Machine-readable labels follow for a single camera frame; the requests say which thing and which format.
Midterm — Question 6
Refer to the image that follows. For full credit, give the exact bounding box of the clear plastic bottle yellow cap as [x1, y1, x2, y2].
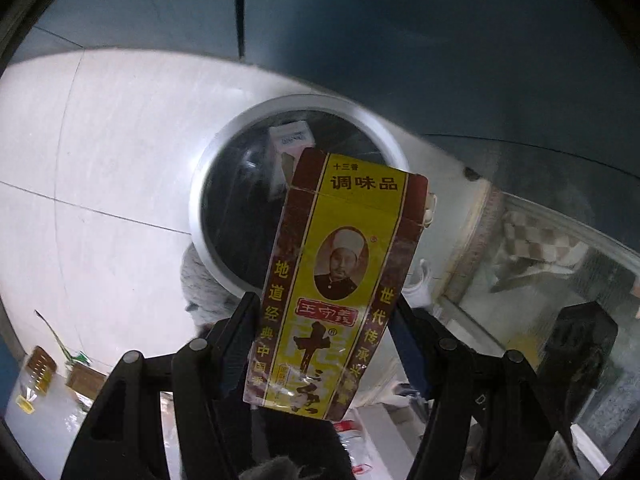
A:
[14, 345, 58, 413]

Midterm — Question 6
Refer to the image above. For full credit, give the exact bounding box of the crumpled clear plastic bag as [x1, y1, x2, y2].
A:
[334, 421, 375, 476]

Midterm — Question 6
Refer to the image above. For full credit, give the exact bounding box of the white plastic cup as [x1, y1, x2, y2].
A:
[400, 259, 433, 308]

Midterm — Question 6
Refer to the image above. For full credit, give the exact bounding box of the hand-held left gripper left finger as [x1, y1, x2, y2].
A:
[61, 291, 262, 480]

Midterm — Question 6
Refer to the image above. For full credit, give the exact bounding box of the glass table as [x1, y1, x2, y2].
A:
[434, 180, 640, 466]

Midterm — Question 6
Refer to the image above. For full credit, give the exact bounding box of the small brown cardboard box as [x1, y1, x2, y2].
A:
[66, 363, 107, 404]

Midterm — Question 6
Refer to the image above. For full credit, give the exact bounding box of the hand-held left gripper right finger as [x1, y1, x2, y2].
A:
[388, 295, 583, 480]

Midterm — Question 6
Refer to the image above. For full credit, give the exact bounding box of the checkered cloth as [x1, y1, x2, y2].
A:
[492, 210, 588, 281]

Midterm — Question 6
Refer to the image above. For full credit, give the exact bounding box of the white carton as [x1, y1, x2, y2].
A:
[267, 121, 316, 202]

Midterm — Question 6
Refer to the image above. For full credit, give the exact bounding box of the round metal-rimmed trash bin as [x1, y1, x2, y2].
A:
[189, 94, 414, 293]

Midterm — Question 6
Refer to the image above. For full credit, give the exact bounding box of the yellow red seasoning box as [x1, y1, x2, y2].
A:
[243, 148, 429, 421]

